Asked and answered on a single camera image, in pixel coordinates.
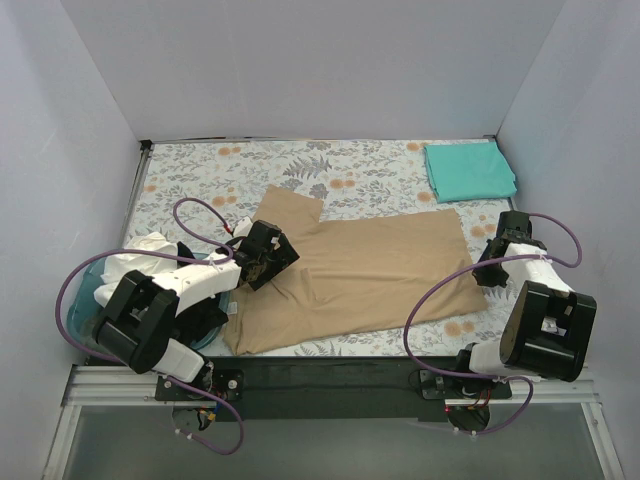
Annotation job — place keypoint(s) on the white crumpled t shirt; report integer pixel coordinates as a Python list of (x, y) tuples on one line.
[(117, 266)]

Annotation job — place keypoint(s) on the aluminium extrusion rail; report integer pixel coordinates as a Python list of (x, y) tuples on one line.
[(119, 386)]

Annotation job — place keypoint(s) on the teal translucent laundry basket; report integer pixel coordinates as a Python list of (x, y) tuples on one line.
[(84, 308)]

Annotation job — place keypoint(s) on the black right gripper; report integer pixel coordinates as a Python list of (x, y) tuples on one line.
[(489, 262)]

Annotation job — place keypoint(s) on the folded teal t shirt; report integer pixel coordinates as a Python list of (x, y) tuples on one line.
[(469, 171)]

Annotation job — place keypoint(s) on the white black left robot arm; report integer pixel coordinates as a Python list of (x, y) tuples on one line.
[(149, 320)]

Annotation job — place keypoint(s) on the tan t shirt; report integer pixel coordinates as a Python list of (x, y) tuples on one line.
[(352, 276)]

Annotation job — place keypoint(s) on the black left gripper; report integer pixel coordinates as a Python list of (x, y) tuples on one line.
[(279, 253)]

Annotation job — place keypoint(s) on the floral patterned table mat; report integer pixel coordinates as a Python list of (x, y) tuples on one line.
[(189, 188)]

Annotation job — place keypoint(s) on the black crumpled t shirt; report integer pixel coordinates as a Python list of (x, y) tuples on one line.
[(198, 312)]

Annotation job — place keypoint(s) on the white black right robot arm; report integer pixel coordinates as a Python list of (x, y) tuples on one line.
[(548, 331)]

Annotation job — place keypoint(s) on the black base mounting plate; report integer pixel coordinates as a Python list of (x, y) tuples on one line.
[(318, 387)]

